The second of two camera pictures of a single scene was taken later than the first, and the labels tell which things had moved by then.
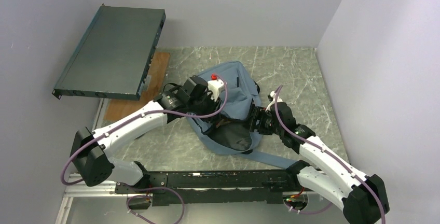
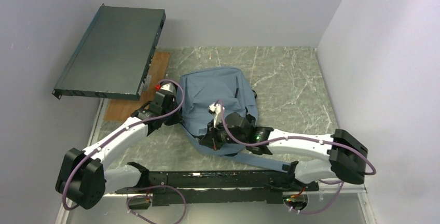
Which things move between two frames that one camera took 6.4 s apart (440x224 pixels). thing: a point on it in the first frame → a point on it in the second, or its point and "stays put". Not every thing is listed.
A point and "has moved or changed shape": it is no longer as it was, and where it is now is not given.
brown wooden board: [118, 108] stays put
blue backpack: [230, 131] has moved or changed shape
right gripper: [259, 113] → [211, 140]
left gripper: [214, 106] → [176, 118]
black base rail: [178, 188] stays put
